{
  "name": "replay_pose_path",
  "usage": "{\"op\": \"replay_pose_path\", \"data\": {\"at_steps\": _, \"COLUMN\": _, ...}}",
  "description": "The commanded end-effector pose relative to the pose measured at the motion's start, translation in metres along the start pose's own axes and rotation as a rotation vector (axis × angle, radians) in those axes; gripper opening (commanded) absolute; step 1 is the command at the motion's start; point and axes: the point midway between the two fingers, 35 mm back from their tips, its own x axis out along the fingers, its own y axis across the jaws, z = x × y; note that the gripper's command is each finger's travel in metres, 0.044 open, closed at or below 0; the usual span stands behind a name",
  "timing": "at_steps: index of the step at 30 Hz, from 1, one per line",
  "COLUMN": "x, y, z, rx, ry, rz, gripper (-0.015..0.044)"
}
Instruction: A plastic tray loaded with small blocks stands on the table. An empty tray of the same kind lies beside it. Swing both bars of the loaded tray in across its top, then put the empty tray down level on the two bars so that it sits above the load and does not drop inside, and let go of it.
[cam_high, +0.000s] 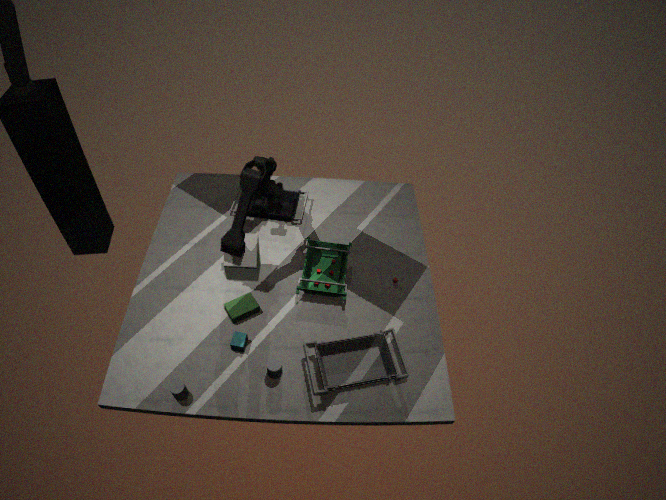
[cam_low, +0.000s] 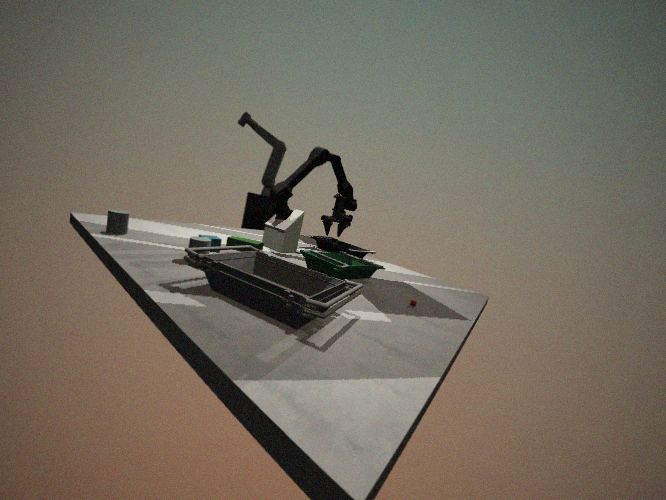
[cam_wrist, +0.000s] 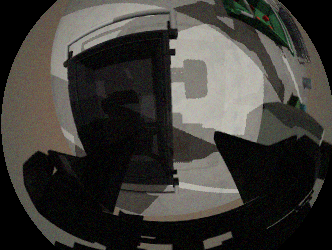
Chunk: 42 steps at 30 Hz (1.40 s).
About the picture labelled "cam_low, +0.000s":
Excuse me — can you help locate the small teal block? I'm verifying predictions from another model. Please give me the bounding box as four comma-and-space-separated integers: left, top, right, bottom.
199, 234, 222, 252

